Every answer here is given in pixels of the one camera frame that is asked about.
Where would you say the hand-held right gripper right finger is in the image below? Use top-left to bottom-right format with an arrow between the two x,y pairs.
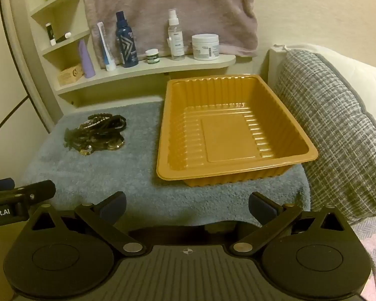
230,191 -> 349,255

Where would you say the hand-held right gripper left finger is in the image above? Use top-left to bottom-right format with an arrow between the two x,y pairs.
28,191 -> 147,256

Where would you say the pile of dark jewelry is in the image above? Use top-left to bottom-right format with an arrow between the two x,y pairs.
63,112 -> 127,156

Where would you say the orange plastic tray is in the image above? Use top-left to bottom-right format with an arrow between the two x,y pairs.
156,74 -> 319,188

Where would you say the grey-blue fluffy towel mat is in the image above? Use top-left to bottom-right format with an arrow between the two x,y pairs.
20,100 -> 311,230

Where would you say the grey woven pillow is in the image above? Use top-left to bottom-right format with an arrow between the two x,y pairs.
273,49 -> 376,225

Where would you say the pink patterned blanket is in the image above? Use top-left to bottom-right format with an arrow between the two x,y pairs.
348,216 -> 376,301

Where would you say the small cardboard box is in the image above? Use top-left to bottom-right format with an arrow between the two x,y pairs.
57,63 -> 85,87

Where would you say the purple cone-shaped item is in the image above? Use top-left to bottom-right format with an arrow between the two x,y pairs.
78,39 -> 96,79

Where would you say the small green jar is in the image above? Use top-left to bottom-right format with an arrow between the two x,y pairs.
145,49 -> 160,65

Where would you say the black and white stick tube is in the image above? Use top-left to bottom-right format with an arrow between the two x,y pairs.
46,23 -> 56,46

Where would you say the white and blue tube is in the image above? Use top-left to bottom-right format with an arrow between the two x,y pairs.
96,22 -> 117,72

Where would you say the dark blue bottle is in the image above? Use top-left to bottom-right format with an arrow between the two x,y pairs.
115,11 -> 139,68

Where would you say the white quilted pillow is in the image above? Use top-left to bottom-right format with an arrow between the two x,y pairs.
267,43 -> 376,134

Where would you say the white cream jar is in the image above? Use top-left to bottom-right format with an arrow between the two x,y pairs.
191,34 -> 221,61

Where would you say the clear spray bottle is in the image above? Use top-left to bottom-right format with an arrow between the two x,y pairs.
167,9 -> 186,61

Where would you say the pink fluffy hanging towel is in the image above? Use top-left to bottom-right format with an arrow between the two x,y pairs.
80,0 -> 259,69

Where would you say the cream wall shelf unit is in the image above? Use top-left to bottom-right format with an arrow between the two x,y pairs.
30,0 -> 237,107

